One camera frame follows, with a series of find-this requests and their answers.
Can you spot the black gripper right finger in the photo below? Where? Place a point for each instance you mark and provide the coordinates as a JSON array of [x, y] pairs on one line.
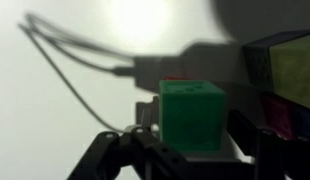
[[274, 157]]

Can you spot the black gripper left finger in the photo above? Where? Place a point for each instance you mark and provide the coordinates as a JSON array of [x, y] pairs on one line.
[[150, 158]]

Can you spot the green building block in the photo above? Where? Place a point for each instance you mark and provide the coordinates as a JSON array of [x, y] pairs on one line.
[[191, 114]]

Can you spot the pink building block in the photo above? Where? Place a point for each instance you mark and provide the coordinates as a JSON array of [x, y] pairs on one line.
[[277, 114]]

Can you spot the blue building block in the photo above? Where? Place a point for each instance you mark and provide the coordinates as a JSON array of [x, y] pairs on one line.
[[301, 118]]

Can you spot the orange building block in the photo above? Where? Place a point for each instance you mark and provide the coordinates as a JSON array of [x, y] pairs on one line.
[[172, 78]]

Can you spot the yellow-green building block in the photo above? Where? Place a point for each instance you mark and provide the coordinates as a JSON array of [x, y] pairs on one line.
[[290, 64]]

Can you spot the dark grey building block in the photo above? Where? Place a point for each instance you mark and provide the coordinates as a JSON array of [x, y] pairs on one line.
[[257, 58]]

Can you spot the round white table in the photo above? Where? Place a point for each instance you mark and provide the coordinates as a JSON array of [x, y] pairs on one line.
[[71, 69]]

